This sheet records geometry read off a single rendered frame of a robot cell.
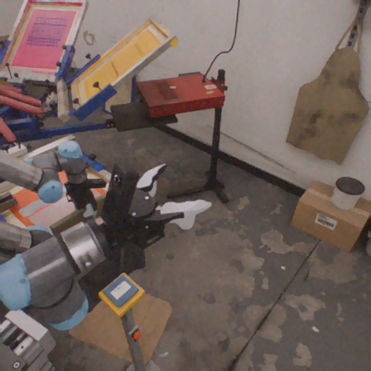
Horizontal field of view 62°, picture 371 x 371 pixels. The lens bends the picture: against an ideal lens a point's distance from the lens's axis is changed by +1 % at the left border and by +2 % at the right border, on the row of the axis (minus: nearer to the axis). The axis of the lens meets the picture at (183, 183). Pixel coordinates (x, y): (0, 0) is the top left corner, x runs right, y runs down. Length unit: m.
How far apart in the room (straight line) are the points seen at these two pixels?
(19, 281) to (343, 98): 2.42
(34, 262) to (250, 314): 1.94
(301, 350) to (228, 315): 0.48
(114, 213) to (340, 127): 2.35
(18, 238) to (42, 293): 0.14
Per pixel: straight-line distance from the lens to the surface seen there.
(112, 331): 2.26
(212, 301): 2.34
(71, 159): 1.16
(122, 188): 0.49
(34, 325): 1.00
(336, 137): 2.74
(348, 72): 2.58
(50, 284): 0.53
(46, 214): 1.66
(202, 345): 2.20
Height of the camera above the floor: 2.04
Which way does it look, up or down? 40 degrees down
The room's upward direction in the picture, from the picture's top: straight up
